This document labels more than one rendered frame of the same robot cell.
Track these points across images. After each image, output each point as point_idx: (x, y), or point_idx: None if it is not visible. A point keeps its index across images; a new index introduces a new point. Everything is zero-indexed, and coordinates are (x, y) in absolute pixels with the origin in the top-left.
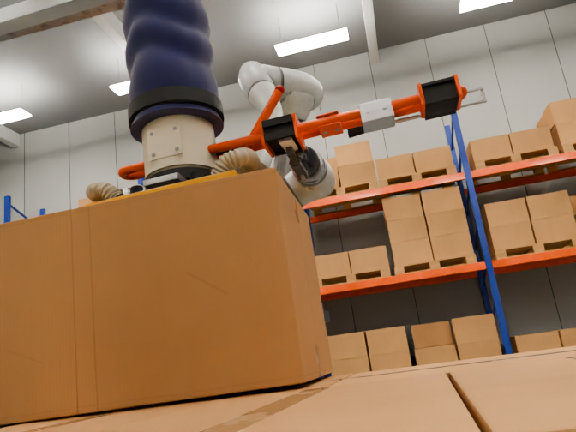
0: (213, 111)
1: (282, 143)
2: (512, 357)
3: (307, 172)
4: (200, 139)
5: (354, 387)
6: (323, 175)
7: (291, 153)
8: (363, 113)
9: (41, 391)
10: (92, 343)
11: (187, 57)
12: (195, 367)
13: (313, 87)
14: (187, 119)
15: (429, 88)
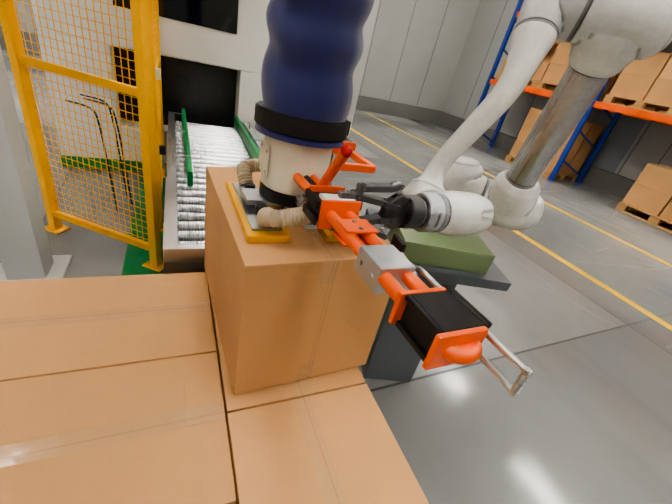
0: (301, 142)
1: None
2: None
3: (383, 234)
4: (285, 167)
5: (177, 450)
6: (434, 230)
7: None
8: (357, 259)
9: (207, 268)
10: (212, 268)
11: (289, 68)
12: (221, 327)
13: (646, 27)
14: (278, 144)
15: (414, 310)
